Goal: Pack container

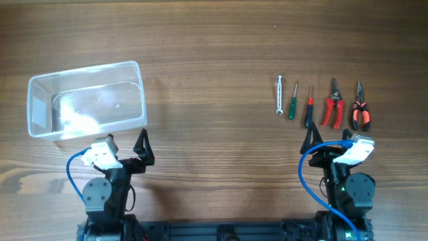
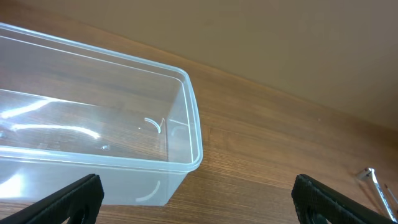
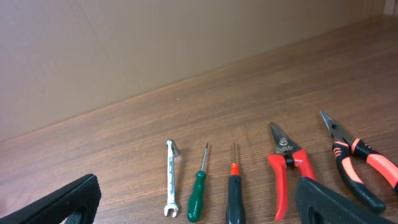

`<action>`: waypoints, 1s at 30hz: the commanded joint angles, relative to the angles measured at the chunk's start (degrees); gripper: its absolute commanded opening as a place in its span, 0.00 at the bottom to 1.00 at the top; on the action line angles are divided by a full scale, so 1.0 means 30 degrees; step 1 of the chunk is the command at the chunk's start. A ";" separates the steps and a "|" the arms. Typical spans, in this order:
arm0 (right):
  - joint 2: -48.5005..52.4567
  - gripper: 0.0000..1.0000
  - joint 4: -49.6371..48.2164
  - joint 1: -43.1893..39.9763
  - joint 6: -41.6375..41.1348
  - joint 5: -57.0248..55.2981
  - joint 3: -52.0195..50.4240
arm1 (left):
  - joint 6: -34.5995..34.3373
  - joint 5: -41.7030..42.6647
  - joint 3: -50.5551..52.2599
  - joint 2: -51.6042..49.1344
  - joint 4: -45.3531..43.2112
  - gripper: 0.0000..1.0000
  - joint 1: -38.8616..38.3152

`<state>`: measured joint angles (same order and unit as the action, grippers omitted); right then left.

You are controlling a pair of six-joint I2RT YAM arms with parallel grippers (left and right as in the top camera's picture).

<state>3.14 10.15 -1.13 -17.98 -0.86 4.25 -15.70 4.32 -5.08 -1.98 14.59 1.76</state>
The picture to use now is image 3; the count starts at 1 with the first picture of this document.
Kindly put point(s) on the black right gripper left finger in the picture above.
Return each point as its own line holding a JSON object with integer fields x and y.
{"x": 76, "y": 202}

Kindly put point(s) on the black red handled screwdriver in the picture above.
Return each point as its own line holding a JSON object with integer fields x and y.
{"x": 235, "y": 211}

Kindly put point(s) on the orange black needle-nose pliers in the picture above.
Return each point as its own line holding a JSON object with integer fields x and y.
{"x": 345, "y": 147}

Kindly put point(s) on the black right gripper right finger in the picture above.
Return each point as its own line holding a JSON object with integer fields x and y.
{"x": 317, "y": 203}

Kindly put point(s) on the silver combination wrench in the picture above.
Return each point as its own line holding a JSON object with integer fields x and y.
{"x": 172, "y": 153}

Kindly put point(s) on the red handled snips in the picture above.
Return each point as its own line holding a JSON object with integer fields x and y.
{"x": 287, "y": 153}

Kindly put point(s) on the green handled screwdriver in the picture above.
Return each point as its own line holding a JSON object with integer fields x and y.
{"x": 196, "y": 200}

